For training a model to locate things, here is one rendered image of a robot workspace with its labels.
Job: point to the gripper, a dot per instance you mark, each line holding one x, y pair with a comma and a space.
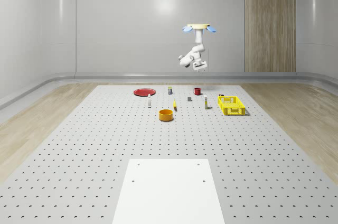
199, 65

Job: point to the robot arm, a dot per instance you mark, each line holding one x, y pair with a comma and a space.
198, 39

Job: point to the red mug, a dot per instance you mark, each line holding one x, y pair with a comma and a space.
197, 92

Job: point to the flat-sided can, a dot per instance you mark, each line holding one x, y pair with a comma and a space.
170, 91

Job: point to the drone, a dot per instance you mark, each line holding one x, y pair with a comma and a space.
198, 26

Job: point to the banana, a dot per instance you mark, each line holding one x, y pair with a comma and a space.
174, 105

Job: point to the yellow basket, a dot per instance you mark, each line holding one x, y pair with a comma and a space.
232, 111

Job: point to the red plate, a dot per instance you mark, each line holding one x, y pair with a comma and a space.
144, 92

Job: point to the yellow bowl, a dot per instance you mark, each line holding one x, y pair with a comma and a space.
165, 117

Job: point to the small white bottle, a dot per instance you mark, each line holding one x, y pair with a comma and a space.
149, 102

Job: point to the white board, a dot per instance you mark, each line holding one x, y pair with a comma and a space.
169, 195

